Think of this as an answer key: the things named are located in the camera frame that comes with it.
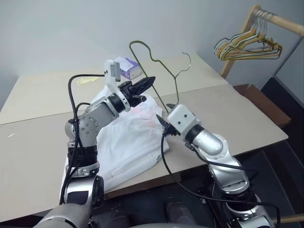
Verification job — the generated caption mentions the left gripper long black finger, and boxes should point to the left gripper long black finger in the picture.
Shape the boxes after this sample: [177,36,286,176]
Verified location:
[131,76,156,95]

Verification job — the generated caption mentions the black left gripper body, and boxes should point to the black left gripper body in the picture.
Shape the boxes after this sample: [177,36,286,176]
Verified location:
[118,80,140,107]

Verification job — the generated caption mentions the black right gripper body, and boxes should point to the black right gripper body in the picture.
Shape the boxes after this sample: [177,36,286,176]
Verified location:
[162,124,182,138]

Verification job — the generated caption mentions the green wire hanger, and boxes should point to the green wire hanger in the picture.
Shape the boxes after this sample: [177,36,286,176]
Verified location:
[129,40,192,113]

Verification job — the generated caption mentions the white shorts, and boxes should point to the white shorts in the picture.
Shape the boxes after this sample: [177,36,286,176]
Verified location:
[61,93,171,191]

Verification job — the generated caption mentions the purple tissue box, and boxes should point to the purple tissue box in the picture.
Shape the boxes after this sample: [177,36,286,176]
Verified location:
[115,57,142,80]

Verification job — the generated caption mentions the bunch of hangers on rack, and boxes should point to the bunch of hangers on rack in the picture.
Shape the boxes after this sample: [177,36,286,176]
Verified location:
[215,10,281,57]

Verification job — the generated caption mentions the brown cardboard box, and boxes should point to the brown cardboard box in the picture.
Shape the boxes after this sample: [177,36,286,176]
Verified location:
[233,84,292,129]

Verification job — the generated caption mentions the wooden clothes rack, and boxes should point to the wooden clothes rack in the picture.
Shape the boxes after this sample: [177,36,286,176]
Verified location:
[220,4,304,78]

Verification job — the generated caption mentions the light wooden bar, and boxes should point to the light wooden bar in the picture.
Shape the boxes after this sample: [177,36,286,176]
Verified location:
[272,214,304,225]

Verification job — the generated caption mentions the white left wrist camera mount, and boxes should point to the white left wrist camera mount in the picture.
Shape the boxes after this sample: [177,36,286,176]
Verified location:
[104,60,132,113]

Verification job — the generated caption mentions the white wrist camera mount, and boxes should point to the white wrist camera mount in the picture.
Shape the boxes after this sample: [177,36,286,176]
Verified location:
[167,104,203,141]
[104,60,132,113]

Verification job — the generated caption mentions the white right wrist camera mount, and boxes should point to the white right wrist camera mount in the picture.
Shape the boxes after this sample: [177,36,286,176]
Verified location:
[167,104,203,141]

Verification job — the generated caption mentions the short black right arm cable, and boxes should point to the short black right arm cable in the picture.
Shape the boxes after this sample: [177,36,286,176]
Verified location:
[184,141,260,184]

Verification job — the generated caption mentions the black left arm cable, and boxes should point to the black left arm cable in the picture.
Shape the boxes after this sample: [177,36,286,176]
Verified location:
[58,74,106,205]

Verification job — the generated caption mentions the yellow wire hanger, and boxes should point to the yellow wire hanger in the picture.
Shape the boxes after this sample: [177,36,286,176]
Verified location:
[217,14,283,60]

